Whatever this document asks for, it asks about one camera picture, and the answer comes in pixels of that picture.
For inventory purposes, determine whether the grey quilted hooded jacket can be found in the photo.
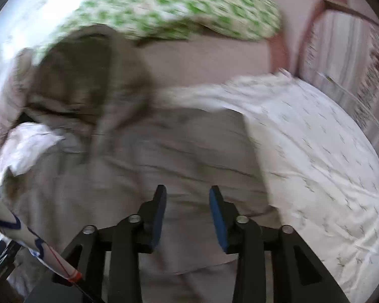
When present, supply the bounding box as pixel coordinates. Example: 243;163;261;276
0;25;280;302

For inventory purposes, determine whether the white floral bed quilt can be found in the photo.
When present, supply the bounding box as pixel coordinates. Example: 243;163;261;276
0;70;379;303

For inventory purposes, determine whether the pink mattress sheet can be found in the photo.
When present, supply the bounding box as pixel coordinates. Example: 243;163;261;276
139;0;379;89

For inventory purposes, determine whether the striped pillow at right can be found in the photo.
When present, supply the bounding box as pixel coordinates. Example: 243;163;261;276
296;0;379;156

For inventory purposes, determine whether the green white patterned pillow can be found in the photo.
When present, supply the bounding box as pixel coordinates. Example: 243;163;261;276
35;0;281;61

